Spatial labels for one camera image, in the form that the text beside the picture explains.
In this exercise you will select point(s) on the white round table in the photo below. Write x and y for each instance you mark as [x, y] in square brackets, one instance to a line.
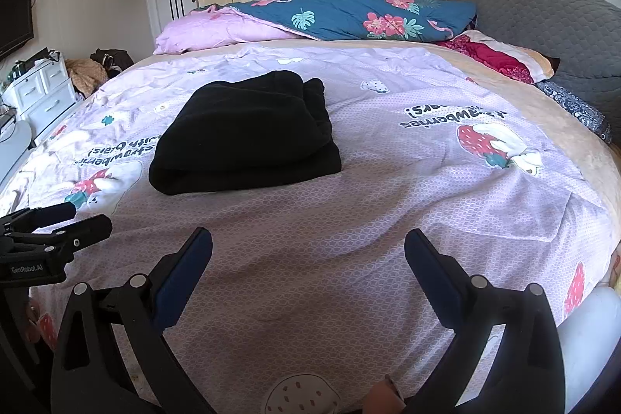
[12, 152]

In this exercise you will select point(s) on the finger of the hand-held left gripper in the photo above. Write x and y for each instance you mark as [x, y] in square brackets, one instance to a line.
[43, 217]
[82, 234]

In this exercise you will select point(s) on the black sweater with orange patches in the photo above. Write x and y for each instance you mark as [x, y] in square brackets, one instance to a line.
[242, 137]

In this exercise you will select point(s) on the white rounded object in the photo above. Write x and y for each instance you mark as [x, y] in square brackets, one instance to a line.
[592, 346]

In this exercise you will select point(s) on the black television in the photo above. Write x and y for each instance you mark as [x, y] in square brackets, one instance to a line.
[14, 23]

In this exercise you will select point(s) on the blue patterned pillow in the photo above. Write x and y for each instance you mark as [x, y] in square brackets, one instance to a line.
[572, 103]

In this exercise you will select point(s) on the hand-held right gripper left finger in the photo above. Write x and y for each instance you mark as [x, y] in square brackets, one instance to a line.
[187, 278]

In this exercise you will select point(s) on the beige patterned bag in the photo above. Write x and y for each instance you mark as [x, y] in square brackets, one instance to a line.
[87, 77]

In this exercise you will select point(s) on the grey quilted headboard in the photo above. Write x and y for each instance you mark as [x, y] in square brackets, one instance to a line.
[533, 6]

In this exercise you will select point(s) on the lilac strawberry print bed sheet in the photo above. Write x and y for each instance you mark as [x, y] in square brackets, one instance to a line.
[339, 225]

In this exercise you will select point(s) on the red floral pillow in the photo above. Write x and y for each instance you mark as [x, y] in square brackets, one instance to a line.
[495, 57]

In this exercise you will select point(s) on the white drawer cabinet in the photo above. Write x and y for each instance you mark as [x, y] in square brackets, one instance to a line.
[39, 89]

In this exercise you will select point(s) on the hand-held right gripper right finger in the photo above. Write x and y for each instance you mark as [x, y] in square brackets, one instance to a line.
[434, 278]

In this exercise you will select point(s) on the blue floral pink-lined quilt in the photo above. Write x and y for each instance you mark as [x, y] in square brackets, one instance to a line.
[339, 14]

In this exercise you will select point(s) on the black bag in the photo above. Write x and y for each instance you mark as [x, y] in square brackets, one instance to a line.
[114, 60]

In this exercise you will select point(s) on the person's right hand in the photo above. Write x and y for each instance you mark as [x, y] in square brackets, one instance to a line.
[385, 399]

